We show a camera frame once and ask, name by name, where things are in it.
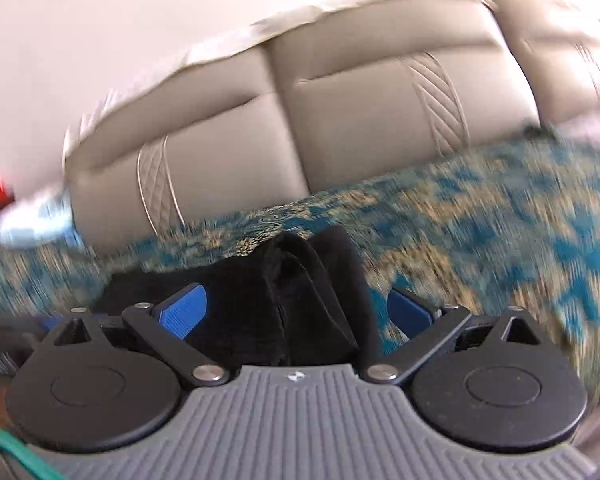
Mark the pile of light blue cloths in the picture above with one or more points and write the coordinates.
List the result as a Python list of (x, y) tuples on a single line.
[(35, 220)]

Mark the beige leather sofa backrest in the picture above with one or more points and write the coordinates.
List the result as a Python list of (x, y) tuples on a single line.
[(355, 125)]

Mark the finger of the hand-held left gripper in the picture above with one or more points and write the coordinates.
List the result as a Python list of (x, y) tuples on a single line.
[(50, 323)]

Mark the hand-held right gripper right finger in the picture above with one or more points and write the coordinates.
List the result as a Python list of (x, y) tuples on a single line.
[(407, 308)]

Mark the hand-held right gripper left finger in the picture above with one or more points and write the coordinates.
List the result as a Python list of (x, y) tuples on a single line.
[(185, 310)]

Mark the black pants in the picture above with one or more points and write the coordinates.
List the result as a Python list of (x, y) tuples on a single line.
[(305, 300)]

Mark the teal patterned blanket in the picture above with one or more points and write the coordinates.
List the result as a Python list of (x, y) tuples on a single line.
[(480, 220)]

